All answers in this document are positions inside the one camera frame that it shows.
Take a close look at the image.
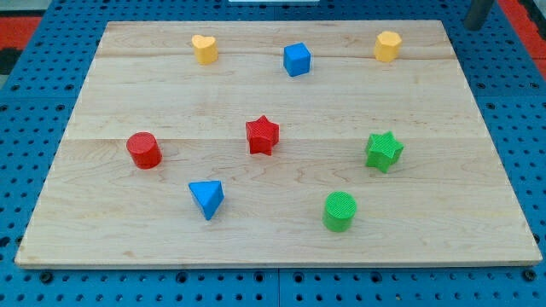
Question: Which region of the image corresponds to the blue cube block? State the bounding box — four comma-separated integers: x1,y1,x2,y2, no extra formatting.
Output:
283,43,311,77

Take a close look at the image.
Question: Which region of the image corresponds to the yellow hexagon block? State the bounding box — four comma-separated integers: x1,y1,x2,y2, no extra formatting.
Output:
374,31,403,62

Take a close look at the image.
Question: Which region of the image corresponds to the red star block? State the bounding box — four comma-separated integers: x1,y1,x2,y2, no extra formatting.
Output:
246,115,280,155

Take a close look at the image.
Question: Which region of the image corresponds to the wooden board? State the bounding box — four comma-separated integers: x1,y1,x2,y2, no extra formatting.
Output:
15,20,542,269

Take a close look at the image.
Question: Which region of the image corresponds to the blue triangle block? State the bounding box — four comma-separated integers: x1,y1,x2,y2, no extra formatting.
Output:
189,181,224,220

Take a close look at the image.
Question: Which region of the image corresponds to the green cylinder block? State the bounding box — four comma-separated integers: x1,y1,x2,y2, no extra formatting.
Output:
322,191,357,232

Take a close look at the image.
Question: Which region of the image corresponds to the green star block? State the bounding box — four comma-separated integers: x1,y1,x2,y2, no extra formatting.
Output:
365,131,404,173

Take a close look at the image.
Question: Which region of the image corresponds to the yellow heart block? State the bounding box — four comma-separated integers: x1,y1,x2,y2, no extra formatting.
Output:
191,34,218,65

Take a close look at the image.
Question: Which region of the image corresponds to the red cylinder block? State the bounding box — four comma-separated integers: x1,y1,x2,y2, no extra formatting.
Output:
126,131,163,169

